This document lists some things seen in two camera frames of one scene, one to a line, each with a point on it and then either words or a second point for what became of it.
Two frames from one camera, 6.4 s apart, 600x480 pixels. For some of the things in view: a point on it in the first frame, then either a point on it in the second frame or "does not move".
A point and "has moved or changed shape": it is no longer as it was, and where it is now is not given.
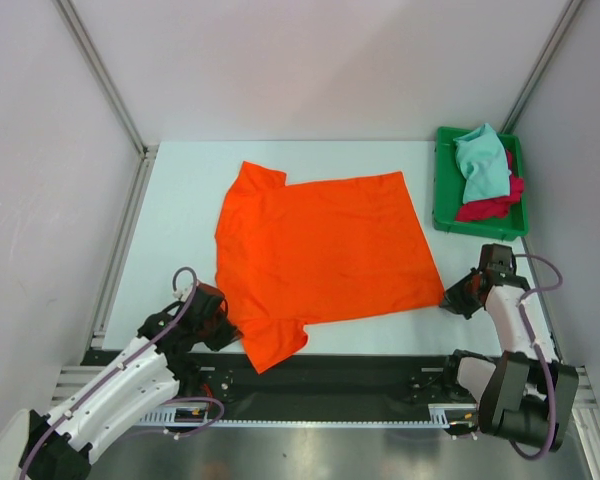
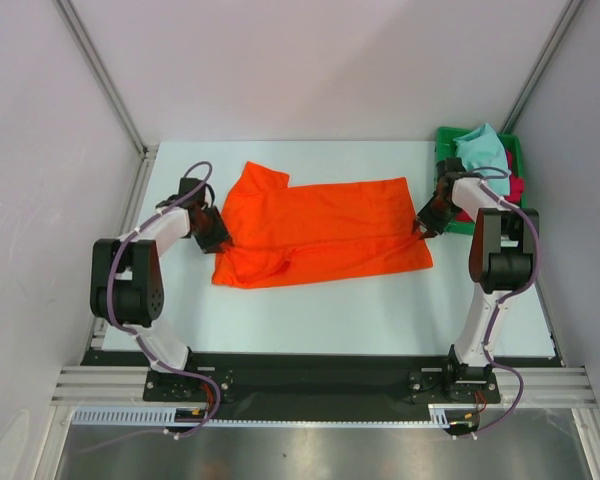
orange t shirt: [289, 255] has moved or changed shape
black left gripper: [227, 334] -> [220, 234]
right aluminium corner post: [527, 92] does not move
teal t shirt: [484, 164] does not move
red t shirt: [491, 208] does not move
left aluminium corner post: [119, 97] does not move
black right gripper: [460, 296] -> [432, 218]
